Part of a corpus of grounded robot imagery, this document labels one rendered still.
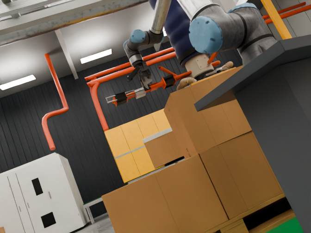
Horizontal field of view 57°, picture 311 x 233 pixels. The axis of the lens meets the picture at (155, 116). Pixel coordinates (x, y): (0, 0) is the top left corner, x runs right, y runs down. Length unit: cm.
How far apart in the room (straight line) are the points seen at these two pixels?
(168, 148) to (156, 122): 580
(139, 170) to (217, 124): 750
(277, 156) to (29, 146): 1226
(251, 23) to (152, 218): 109
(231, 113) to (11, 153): 1199
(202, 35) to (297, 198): 74
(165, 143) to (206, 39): 261
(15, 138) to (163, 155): 1023
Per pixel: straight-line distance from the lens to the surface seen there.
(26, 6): 418
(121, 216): 163
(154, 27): 192
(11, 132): 1343
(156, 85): 192
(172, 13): 212
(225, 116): 179
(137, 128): 934
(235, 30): 123
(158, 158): 366
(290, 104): 115
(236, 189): 175
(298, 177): 124
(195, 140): 171
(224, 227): 173
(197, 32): 122
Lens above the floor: 52
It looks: 11 degrees up
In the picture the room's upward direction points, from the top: 24 degrees counter-clockwise
